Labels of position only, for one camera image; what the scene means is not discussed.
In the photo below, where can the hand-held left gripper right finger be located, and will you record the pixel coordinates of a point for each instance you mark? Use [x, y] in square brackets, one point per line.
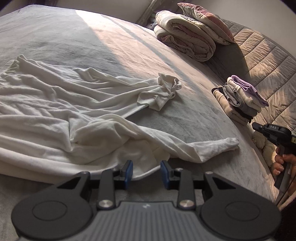
[164, 173]

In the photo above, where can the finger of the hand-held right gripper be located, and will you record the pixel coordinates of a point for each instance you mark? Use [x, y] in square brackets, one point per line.
[259, 128]

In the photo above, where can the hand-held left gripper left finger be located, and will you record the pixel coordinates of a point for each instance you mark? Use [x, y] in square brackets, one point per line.
[129, 173]

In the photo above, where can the white garment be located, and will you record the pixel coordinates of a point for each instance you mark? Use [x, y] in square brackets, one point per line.
[57, 111]

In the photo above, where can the person's right hand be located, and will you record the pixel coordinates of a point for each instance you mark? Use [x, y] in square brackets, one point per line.
[277, 165]

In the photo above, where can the folded black garment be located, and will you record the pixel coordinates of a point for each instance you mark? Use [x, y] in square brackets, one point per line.
[246, 117]

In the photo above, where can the white plush dog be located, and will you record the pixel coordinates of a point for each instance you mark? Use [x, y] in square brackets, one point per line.
[264, 148]

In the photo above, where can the folded grey sweater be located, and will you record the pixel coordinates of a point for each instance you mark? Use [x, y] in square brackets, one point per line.
[245, 110]

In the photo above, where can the folded cream garment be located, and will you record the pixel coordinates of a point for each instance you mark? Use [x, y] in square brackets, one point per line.
[248, 102]

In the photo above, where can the grey bed sheet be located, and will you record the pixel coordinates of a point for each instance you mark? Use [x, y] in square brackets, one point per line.
[196, 120]

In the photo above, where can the grey quilted headboard cover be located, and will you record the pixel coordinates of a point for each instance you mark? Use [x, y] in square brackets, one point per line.
[266, 60]

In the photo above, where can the person's dark clothing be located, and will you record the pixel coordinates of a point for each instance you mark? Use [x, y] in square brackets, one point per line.
[289, 222]

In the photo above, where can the folded grey pink duvet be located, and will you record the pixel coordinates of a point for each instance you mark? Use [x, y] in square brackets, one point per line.
[185, 37]

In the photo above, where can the pink grey pillow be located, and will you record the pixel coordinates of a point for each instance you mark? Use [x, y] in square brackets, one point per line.
[205, 20]

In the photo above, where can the grey patterned curtain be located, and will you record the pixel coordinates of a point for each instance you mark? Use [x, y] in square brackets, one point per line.
[148, 14]

